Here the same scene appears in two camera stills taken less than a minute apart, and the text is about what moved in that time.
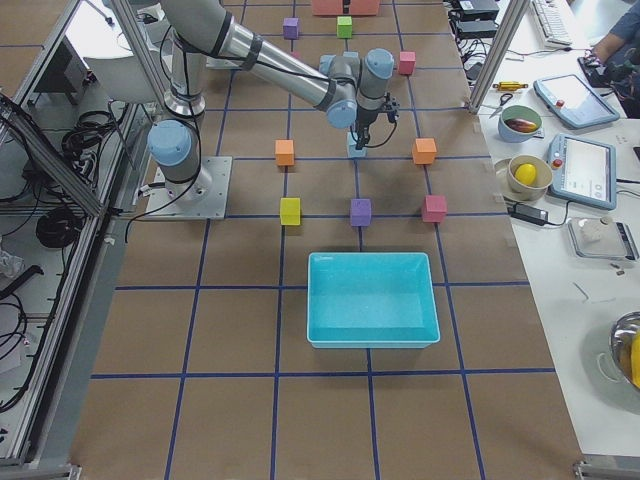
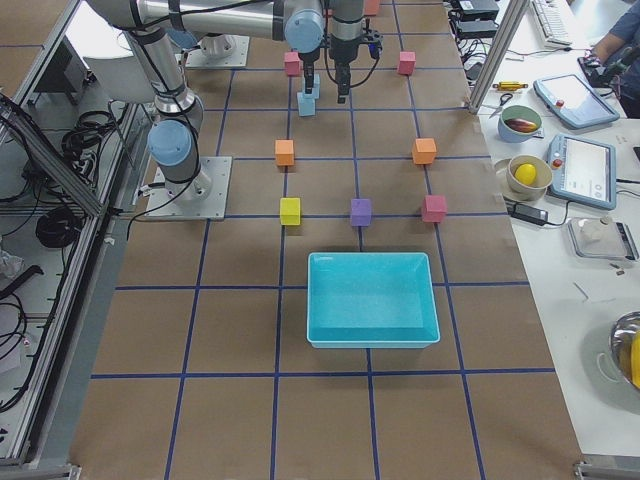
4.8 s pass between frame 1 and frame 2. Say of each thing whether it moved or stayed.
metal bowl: stayed
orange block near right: stayed
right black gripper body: moved
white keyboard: stayed
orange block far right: stayed
